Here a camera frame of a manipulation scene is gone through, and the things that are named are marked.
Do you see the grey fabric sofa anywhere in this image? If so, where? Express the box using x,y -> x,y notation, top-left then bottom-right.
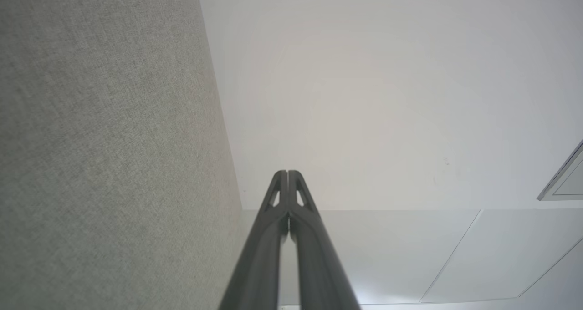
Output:
0,0 -> 246,310

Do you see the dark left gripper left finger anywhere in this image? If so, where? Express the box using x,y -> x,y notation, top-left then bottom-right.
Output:
218,169 -> 290,310

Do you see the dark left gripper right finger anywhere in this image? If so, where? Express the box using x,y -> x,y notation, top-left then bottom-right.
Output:
288,169 -> 362,310

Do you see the grey framed wall panel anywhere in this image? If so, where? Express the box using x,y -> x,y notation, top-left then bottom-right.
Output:
537,139 -> 583,202

